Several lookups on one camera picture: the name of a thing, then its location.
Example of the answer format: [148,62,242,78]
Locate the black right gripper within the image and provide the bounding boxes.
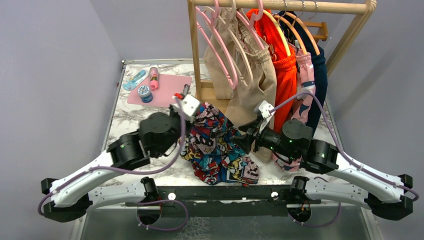
[230,117,298,160]

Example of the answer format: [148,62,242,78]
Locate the comic print shorts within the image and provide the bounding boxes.
[180,102,260,186]

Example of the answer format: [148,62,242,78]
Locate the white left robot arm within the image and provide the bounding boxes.
[37,106,194,223]

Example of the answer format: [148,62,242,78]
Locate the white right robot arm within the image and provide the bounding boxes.
[230,118,414,221]

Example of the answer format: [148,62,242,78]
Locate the beige shorts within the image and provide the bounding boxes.
[202,7,278,163]

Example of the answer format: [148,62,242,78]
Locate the pink patterned shorts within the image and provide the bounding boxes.
[272,43,317,172]

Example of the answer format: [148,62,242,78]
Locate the orange shorts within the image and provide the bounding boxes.
[241,9,297,121]

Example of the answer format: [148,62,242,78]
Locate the navy shorts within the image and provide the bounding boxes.
[278,11,328,134]

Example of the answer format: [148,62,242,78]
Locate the pink plastic hanger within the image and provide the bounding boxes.
[194,0,239,90]

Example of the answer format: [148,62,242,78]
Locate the cream plastic hanger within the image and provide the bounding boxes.
[205,0,254,90]

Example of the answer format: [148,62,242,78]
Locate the pink hanger with shorts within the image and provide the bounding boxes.
[233,0,265,50]

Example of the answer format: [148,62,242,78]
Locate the wooden hanger back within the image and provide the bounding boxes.
[274,0,321,55]

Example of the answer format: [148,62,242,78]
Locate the wooden hanger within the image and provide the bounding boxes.
[261,0,292,60]
[274,0,321,55]

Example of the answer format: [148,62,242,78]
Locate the wooden hanger front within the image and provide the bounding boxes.
[261,0,292,60]

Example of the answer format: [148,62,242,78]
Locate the pink clipboard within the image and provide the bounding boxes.
[126,74,192,108]

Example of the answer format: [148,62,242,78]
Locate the wooden clothes rack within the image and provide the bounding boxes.
[187,0,377,112]

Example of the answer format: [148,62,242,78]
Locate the blue lidded jar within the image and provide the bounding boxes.
[137,85,154,103]

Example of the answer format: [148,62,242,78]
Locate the pink glue stick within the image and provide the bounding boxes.
[149,67,159,91]

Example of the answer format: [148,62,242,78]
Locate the light blue flat case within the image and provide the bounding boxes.
[122,69,148,91]

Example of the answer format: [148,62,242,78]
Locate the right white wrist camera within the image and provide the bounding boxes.
[253,100,275,133]

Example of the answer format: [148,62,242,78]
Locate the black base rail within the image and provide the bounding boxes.
[138,185,301,218]

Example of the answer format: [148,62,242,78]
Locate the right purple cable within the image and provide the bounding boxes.
[269,91,420,229]

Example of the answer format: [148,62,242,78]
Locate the purple cable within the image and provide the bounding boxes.
[37,99,190,232]
[269,91,420,229]

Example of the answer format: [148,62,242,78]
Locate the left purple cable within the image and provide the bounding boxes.
[37,99,190,232]

